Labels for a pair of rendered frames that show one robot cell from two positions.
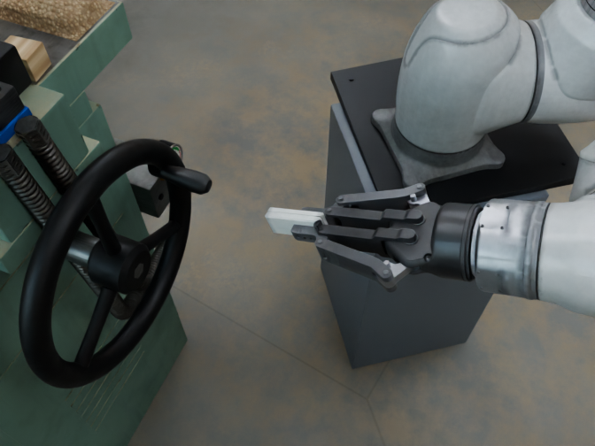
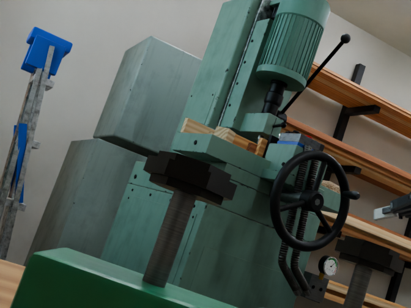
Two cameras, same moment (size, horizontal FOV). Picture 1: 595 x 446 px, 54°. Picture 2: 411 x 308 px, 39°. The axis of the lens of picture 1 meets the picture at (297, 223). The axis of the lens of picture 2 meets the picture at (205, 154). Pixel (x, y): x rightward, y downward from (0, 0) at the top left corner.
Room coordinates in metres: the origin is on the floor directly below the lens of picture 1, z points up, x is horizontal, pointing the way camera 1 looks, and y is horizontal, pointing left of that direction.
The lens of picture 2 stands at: (-1.18, -0.53, 0.61)
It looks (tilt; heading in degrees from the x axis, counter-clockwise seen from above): 8 degrees up; 37
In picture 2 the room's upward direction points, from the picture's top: 19 degrees clockwise
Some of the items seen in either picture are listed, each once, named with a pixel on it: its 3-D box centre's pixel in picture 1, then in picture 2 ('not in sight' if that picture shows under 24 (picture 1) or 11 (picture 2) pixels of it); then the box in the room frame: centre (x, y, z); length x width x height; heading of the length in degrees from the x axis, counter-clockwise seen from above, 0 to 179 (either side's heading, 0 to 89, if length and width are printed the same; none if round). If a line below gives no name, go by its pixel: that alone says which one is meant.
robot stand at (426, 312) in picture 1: (407, 239); not in sight; (0.72, -0.24, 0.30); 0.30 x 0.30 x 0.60; 14
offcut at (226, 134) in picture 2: not in sight; (224, 135); (0.23, 0.48, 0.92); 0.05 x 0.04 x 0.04; 93
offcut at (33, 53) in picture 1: (23, 58); not in sight; (0.57, 0.33, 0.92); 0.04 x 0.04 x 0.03; 72
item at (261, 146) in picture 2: not in sight; (275, 157); (0.48, 0.44, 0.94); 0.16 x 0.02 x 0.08; 157
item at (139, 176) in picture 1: (137, 177); (306, 283); (0.66, 0.28, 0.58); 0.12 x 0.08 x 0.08; 67
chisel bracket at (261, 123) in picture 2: not in sight; (260, 128); (0.49, 0.53, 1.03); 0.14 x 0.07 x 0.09; 67
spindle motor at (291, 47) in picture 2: not in sight; (293, 41); (0.48, 0.51, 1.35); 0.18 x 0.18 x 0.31
